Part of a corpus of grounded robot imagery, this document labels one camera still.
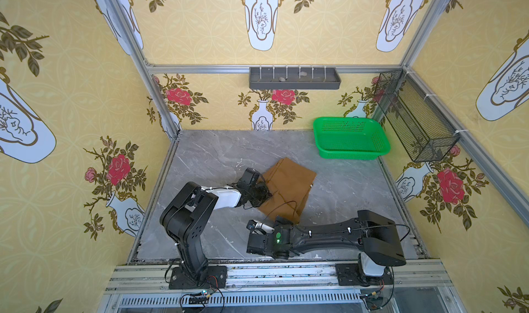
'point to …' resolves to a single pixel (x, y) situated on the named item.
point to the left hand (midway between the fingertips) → (275, 197)
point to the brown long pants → (290, 185)
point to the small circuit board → (202, 299)
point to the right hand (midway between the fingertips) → (276, 236)
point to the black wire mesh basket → (424, 132)
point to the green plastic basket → (344, 138)
